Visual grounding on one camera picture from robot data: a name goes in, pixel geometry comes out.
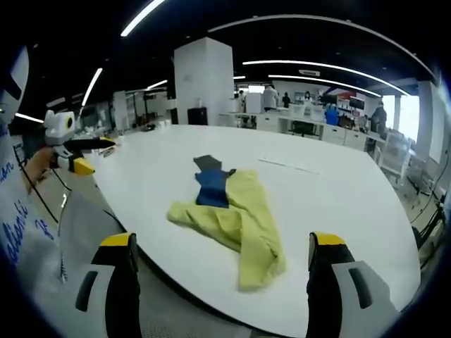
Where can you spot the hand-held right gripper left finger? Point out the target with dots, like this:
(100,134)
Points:
(105,281)

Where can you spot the yellow blue grey garment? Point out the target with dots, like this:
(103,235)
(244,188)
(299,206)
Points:
(246,218)

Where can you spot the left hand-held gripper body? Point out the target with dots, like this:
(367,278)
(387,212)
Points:
(58,126)

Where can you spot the black cabinet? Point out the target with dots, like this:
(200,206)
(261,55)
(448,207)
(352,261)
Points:
(197,116)

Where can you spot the person's white printed shirt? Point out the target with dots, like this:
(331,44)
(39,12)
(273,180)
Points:
(21,225)

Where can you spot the white square pillar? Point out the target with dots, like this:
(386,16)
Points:
(202,81)

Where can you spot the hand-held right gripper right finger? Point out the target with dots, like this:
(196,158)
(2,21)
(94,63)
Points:
(347,281)

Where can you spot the long white counter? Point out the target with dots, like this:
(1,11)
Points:
(317,126)

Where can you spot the ceiling light strip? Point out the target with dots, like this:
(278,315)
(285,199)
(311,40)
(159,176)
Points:
(141,17)
(91,86)
(317,28)
(317,67)

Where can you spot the person's left hand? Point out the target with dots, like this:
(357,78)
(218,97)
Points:
(37,165)

